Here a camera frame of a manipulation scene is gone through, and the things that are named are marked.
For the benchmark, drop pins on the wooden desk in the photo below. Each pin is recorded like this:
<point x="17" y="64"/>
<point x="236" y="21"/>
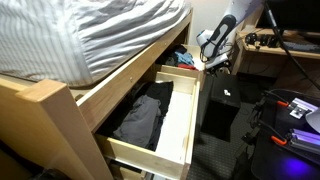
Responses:
<point x="274" y="62"/>

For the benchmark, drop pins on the purple metal rail upper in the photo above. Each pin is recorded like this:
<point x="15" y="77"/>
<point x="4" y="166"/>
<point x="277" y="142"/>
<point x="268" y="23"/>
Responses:
<point x="299" y="108"/>

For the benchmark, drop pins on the red cloth in drawer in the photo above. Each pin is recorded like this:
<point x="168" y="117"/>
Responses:
<point x="185" y="66"/>

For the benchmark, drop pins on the black folded garment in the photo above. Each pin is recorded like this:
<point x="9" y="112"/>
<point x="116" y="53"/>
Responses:
<point x="162" y="92"/>

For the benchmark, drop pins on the black keyboard on desk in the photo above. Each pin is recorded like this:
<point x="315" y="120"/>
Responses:
<point x="303" y="47"/>

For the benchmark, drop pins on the purple metal rail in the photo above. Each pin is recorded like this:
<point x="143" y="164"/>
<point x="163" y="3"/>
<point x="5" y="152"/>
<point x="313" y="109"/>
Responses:
<point x="299" y="108"/>
<point x="305" y="141"/>

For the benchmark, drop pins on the orange clamp lower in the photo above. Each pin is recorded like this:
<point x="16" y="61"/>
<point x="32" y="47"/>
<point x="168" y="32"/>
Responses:
<point x="275" y="136"/>

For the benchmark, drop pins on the striped grey white bedding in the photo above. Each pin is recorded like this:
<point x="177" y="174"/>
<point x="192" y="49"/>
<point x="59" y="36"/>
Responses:
<point x="78" y="42"/>

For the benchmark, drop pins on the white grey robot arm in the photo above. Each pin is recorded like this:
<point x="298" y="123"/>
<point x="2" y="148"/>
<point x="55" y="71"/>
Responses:
<point x="240" y="9"/>

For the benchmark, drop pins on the orange clamp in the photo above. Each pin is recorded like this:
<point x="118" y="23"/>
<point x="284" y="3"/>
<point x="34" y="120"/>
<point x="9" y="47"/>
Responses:
<point x="273" y="97"/>
<point x="275" y="136"/>

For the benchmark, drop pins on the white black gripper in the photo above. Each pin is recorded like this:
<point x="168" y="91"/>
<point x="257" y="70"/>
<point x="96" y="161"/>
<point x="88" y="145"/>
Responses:
<point x="211" y="41"/>

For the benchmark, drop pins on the grey folded garment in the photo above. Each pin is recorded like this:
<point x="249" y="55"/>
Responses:
<point x="138" y="125"/>

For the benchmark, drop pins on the purple metal rail lower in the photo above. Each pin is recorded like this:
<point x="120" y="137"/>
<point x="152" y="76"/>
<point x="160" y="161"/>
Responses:
<point x="305" y="141"/>

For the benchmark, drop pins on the black box bin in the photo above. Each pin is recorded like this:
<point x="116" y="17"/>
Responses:
<point x="222" y="107"/>

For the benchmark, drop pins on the wooden bed frame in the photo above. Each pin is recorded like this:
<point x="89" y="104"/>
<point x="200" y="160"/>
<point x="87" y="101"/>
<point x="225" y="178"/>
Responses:
<point x="45" y="124"/>

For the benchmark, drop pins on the black headphones on desk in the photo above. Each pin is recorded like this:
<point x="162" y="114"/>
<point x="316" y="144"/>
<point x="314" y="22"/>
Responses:
<point x="259" y="40"/>

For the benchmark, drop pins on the blue cloth in drawer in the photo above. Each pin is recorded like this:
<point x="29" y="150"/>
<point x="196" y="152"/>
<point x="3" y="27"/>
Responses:
<point x="185" y="58"/>

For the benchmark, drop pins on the orange clamp upper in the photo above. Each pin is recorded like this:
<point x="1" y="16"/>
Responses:
<point x="273" y="97"/>

